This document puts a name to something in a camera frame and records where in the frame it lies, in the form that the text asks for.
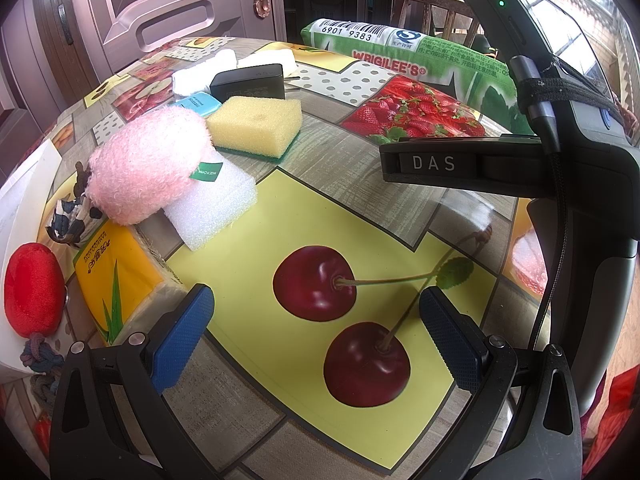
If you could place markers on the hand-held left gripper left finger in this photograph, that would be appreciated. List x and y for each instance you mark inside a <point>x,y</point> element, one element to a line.
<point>185,330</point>

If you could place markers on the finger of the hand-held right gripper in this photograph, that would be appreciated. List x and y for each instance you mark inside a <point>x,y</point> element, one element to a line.
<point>430,162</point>

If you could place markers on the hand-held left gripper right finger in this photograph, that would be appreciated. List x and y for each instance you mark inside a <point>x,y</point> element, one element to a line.
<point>450,340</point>

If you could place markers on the yellow tissue packet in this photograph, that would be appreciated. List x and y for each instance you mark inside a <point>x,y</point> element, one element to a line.
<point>115,270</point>

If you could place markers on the green gum-pack pillow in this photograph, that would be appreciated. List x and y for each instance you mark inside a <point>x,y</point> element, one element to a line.
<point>400,47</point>

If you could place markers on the white foam block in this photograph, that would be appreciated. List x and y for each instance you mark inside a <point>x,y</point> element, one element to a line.
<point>215,210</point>

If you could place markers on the fruit print tablecloth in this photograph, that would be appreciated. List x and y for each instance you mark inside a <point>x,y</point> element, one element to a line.
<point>300,210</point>

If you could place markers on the red plush toy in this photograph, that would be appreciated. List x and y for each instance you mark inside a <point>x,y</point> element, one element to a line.
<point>32,290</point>

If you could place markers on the wooden chair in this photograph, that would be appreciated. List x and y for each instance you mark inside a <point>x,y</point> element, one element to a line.
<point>425,2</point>

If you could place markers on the pink plush toy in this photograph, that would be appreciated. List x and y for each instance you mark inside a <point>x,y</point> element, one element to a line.
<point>145,165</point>

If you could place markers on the yellow sponge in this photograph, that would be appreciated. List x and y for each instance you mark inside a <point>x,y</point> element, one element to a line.
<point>255,122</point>

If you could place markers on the small brown toy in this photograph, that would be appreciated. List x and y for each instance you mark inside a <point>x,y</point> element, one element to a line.
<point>80,180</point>

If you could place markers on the red cloth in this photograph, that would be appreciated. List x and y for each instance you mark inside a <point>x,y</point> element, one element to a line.
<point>620,410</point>

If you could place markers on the black box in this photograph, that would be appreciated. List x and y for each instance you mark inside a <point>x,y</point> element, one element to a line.
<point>247,82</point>

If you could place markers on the white cardboard box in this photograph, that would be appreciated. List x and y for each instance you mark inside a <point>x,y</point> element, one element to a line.
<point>25,200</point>

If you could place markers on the light blue packet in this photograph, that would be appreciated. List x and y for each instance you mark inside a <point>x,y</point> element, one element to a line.
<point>200,102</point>

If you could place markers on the white rolled towel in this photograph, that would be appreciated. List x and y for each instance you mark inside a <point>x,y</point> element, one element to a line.
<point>200,72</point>

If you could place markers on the plain brown door leaf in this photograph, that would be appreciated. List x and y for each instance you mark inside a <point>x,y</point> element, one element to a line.
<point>35,50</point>

